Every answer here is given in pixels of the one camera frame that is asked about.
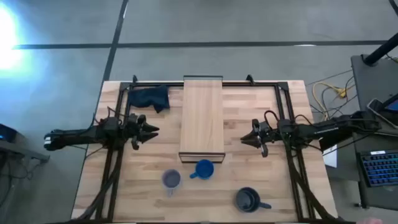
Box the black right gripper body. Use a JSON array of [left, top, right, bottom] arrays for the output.
[[251, 118, 281, 158]]

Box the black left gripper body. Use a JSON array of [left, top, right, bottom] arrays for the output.
[[123, 113, 147, 151]]

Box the light blue plastic mug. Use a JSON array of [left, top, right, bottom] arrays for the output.
[[161, 169, 182, 197]]

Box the bright blue plastic mug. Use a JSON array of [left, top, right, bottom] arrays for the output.
[[189, 159, 215, 180]]

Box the navy ceramic mug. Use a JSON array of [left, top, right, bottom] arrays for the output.
[[234, 187, 272, 213]]

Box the dark blue cloth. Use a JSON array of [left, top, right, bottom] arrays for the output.
[[127, 85, 171, 114]]

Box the white paper sheet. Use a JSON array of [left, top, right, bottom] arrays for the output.
[[322, 144, 338, 169]]

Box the smartphone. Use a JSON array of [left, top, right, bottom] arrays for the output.
[[366, 98, 398, 129]]

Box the dark side desk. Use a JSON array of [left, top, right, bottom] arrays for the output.
[[0, 123, 50, 164]]

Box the grey desk top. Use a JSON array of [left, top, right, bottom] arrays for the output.
[[350, 54, 398, 138]]

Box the backlit blue keyboard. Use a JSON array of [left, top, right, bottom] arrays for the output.
[[359, 150, 398, 188]]

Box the grey keyboard desk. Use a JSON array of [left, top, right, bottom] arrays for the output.
[[352, 130, 398, 212]]

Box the tablet with blue screen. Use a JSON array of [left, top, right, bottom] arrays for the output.
[[383, 94, 398, 113]]

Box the black pole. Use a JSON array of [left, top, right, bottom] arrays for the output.
[[363, 32, 398, 67]]

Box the black aluminium table frame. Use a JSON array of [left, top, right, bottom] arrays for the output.
[[71, 79, 343, 223]]

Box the wooden shelf with metal frame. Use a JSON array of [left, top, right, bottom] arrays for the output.
[[178, 75, 226, 164]]

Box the yellow cable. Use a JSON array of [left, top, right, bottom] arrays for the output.
[[312, 81, 356, 121]]

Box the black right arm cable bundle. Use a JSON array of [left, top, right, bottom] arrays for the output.
[[287, 149, 338, 222]]

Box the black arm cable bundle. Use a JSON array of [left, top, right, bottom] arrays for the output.
[[76, 149, 123, 220], [287, 149, 338, 222]]

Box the black left arm cable bundle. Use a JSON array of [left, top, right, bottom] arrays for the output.
[[76, 149, 123, 220]]

